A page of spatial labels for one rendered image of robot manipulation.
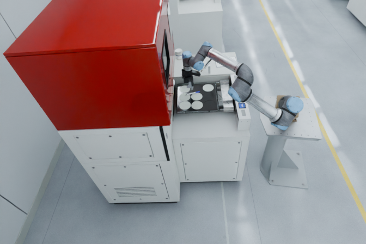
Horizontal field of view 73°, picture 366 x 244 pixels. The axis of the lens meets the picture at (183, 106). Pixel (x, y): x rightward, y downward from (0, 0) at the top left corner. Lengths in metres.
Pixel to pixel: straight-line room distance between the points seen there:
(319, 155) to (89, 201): 2.50
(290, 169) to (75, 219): 2.23
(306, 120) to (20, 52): 2.00
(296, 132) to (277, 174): 0.81
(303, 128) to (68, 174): 2.47
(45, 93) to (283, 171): 2.31
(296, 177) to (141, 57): 2.13
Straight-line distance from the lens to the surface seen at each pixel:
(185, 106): 2.12
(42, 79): 1.50
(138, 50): 1.21
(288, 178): 2.83
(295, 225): 2.67
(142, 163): 1.96
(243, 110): 2.01
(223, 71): 2.35
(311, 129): 2.20
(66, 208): 2.96
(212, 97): 2.18
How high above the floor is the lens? 2.42
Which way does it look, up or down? 46 degrees down
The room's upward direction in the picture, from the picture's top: 7 degrees counter-clockwise
